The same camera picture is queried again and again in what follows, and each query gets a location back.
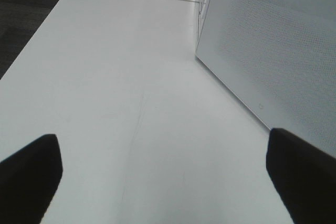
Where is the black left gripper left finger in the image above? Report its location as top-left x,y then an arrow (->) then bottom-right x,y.
1,134 -> 63,223

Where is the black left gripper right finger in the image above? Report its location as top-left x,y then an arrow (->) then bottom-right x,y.
266,128 -> 335,223

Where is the white microwave door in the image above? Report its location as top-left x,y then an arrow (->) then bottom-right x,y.
196,0 -> 335,156

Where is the white microwave oven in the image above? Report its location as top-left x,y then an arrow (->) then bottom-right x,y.
195,0 -> 210,51

